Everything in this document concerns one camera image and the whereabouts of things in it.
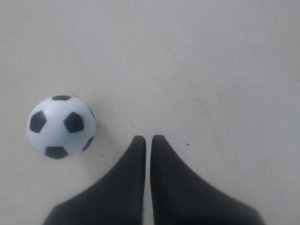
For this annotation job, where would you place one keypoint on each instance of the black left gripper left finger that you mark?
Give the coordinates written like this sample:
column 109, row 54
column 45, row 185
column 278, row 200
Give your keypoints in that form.
column 116, row 199

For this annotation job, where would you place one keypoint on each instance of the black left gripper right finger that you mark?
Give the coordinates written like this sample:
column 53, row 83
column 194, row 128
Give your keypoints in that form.
column 181, row 197

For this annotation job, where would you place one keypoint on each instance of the black and white soccer ball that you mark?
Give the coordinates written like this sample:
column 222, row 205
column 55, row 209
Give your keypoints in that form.
column 61, row 126

